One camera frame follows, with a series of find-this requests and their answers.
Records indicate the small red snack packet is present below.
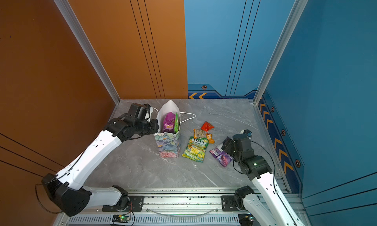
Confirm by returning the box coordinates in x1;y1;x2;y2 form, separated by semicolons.
201;121;214;132

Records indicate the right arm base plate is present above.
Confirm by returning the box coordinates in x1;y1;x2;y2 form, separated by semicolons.
221;195;245;212

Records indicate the magenta grape candy bag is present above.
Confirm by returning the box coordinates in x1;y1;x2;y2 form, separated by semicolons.
163;112;176;134

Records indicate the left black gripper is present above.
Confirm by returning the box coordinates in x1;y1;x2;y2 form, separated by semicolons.
135;119;161;136

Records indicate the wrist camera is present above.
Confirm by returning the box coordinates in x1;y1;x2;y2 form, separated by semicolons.
241;129;252;140
145;106;154;121

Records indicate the green Lays chips bag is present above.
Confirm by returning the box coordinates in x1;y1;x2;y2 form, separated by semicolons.
174;113;180;134

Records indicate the aluminium front rail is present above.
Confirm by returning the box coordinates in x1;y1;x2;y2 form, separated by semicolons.
54;188;259;226

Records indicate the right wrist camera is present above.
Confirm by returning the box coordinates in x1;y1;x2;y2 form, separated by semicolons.
241;129;252;140

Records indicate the left aluminium frame post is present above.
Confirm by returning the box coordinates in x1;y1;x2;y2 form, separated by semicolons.
53;0;121;105

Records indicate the orange cracker snack packet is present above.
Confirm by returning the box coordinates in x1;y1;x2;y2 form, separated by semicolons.
193;129;215;144

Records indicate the aluminium frame post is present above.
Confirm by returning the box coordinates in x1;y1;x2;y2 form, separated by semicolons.
53;0;121;105
253;0;309;105

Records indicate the purple white snack bag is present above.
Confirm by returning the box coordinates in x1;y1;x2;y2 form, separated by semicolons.
210;145;233;168

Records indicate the left green circuit board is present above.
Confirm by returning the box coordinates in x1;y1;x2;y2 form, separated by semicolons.
112;214;132;224

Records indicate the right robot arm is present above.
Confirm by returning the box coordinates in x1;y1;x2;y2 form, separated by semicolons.
221;130;305;226

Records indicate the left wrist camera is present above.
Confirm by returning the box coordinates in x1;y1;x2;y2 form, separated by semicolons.
145;106;154;121

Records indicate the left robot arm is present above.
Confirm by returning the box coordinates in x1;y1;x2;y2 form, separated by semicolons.
41;103;159;217

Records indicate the right aluminium frame post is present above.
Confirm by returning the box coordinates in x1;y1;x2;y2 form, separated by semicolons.
253;0;309;105

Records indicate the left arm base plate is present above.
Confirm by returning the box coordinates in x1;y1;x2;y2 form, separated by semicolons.
102;196;144;212

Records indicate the yellow green candy bag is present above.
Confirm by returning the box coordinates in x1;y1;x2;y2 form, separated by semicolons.
182;137;209;163

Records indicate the floral white paper bag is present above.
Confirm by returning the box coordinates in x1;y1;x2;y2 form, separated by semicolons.
154;100;196;158

